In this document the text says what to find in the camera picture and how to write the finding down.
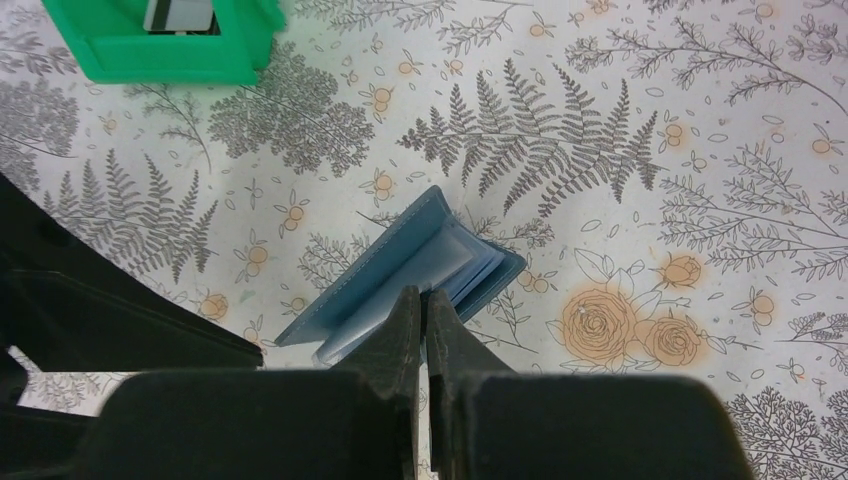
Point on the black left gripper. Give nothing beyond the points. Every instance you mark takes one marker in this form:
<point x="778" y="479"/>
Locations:
<point x="68" y="309"/>

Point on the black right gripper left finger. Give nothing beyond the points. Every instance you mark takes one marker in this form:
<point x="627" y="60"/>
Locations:
<point x="354" y="420"/>

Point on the green plastic bin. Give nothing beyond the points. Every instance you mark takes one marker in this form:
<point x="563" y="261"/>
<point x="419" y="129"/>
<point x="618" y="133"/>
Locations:
<point x="126" y="42"/>

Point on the grey credit card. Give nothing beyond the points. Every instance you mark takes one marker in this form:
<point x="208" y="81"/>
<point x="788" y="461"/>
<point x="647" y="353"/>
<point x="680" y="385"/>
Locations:
<point x="178" y="15"/>

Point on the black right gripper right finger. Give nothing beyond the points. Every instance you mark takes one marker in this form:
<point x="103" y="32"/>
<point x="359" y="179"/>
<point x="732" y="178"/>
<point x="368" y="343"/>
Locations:
<point x="488" y="421"/>

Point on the floral table mat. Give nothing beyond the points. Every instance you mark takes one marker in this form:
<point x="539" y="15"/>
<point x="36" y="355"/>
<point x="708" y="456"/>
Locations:
<point x="674" y="174"/>

